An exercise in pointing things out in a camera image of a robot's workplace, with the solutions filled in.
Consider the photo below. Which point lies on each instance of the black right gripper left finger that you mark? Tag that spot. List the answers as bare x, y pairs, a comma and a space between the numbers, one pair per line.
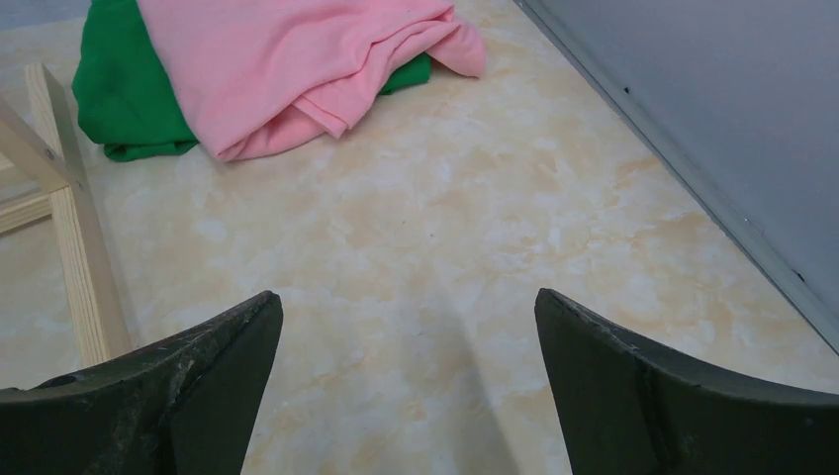
186, 404

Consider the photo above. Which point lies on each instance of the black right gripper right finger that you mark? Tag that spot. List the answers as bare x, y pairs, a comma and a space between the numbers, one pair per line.
628, 404

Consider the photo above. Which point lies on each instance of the green cloth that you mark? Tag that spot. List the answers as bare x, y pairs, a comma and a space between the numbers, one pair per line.
125, 98

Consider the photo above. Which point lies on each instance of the pink cloth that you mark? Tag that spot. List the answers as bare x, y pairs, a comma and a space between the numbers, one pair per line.
256, 78

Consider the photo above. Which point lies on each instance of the wooden drying rack frame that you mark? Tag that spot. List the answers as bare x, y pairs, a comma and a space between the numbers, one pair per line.
47, 153

